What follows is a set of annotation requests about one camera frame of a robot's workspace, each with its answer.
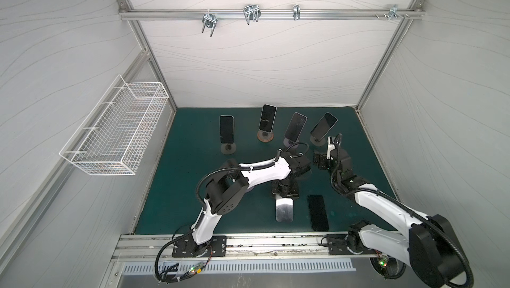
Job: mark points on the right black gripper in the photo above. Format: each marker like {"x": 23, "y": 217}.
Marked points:
{"x": 321, "y": 160}

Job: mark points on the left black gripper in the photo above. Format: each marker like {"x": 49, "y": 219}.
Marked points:
{"x": 294, "y": 194}

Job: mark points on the phone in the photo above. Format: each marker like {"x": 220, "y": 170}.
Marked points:
{"x": 295, "y": 127}
{"x": 318, "y": 213}
{"x": 227, "y": 129}
{"x": 323, "y": 126}
{"x": 284, "y": 209}
{"x": 267, "y": 118}

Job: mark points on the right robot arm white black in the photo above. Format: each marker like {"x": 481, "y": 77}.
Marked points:
{"x": 427, "y": 244}

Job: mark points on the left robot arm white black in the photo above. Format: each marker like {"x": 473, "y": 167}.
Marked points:
{"x": 220, "y": 191}

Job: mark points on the grey round stand right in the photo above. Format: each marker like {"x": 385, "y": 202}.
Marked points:
{"x": 317, "y": 142}

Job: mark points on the grey round stand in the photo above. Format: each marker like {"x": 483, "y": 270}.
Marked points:
{"x": 317, "y": 142}
{"x": 228, "y": 148}

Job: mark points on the lilac rear round stand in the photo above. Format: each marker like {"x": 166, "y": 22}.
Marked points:
{"x": 287, "y": 142}

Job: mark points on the wooden round stand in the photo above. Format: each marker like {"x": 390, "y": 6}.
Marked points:
{"x": 264, "y": 136}

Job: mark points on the grey round stand left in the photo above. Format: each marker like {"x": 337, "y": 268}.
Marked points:
{"x": 228, "y": 148}

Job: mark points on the phone on wooden stand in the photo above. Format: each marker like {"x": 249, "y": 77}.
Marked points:
{"x": 267, "y": 118}

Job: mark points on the metal clamp small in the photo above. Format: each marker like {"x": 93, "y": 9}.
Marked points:
{"x": 296, "y": 12}

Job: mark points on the metal u-bolt clamp middle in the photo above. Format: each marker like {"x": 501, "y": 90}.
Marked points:
{"x": 251, "y": 13}

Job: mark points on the metal u-bolt clamp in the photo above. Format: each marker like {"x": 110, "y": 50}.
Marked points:
{"x": 209, "y": 22}
{"x": 251, "y": 13}

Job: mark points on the metal u-bolt clamp left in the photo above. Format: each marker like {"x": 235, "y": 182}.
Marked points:
{"x": 209, "y": 22}

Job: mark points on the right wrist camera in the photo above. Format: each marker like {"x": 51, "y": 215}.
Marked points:
{"x": 331, "y": 147}

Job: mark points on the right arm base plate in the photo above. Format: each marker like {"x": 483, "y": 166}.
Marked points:
{"x": 346, "y": 245}

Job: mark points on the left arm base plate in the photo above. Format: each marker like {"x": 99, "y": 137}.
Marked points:
{"x": 187, "y": 248}

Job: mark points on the aluminium crossbar rail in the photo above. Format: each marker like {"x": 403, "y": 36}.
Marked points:
{"x": 266, "y": 14}

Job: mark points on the white slotted cable duct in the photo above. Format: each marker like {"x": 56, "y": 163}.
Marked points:
{"x": 246, "y": 266}

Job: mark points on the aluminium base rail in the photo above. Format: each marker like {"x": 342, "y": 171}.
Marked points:
{"x": 249, "y": 246}

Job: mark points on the metal bracket right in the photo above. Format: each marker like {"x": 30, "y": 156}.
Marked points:
{"x": 392, "y": 14}

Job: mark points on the white wire basket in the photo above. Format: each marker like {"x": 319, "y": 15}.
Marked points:
{"x": 114, "y": 136}

